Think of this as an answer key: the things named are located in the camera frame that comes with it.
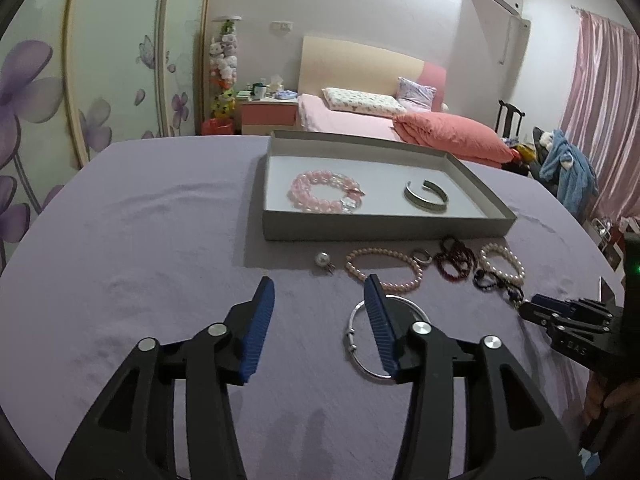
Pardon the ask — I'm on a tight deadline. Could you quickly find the white pearl bracelet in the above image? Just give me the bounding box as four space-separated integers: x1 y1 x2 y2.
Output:
478 242 526 286

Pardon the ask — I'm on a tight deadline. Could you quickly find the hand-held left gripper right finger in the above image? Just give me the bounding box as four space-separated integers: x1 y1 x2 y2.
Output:
363 273 586 480

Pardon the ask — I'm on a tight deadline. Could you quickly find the dark red bead bracelet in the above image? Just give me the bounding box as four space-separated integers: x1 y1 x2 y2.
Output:
434 236 476 281

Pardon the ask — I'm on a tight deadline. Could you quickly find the thin silver bangle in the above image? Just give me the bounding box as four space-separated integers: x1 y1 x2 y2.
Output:
343 296 432 380

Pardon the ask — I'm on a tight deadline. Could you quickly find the pink curtain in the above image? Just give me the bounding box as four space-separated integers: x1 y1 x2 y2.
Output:
557 7 640 221

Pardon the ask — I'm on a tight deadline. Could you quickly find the pink pearl bracelet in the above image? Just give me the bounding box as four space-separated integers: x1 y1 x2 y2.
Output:
345 246 426 294

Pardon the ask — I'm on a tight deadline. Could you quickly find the wide silver cuff bangle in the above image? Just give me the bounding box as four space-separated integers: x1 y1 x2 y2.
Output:
403 179 449 215

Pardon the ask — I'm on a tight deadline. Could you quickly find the bed with beige headboard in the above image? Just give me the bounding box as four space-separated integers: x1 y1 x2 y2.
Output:
296 35 447 142

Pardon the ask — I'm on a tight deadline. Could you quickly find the blue garment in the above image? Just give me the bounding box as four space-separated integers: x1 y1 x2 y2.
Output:
539 129 599 208

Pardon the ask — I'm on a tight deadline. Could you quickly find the black bead bracelet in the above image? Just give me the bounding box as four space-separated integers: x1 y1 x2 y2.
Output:
472 267 525 309

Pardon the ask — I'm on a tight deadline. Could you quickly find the dark wooden chair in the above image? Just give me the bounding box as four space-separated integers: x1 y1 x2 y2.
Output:
496 100 526 142

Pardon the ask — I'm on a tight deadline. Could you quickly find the plush toy tower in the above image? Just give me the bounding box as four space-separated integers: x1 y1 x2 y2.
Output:
207 15 243 121

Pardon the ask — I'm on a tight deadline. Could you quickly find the grey cardboard tray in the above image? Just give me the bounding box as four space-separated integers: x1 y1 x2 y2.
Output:
261 130 518 242

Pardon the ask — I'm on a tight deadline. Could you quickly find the person's right hand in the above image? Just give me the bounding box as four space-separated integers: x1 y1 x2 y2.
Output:
586 374 627 423

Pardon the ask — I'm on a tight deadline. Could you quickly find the pink bead bracelet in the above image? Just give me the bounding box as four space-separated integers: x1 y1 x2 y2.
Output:
288 170 366 214

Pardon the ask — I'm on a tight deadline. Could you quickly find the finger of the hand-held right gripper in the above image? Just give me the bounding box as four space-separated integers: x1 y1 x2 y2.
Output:
530 293 616 321
518 301 615 344

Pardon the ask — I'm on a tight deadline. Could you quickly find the pink quilt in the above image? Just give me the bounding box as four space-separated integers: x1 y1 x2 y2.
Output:
392 111 516 170

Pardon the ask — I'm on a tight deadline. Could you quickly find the purple tablecloth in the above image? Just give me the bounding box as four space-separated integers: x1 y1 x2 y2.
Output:
0 135 626 480

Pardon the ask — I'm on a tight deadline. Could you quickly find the pink and white nightstand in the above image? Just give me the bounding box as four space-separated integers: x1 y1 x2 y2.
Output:
235 96 300 136

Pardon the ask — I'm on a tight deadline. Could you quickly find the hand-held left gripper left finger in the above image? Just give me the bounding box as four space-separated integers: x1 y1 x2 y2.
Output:
55 276 277 480

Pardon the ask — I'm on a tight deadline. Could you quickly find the purple floral pillow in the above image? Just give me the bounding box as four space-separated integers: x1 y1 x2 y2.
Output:
396 76 437 111

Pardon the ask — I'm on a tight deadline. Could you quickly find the floral sliding-door wardrobe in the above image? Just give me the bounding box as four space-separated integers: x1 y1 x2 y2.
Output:
0 0 216 271

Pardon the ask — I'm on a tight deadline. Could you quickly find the red bin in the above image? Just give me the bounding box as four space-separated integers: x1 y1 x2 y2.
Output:
201 117 234 136

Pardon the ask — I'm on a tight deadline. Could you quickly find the white patterned pillow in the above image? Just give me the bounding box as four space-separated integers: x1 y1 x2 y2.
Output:
321 87 407 117

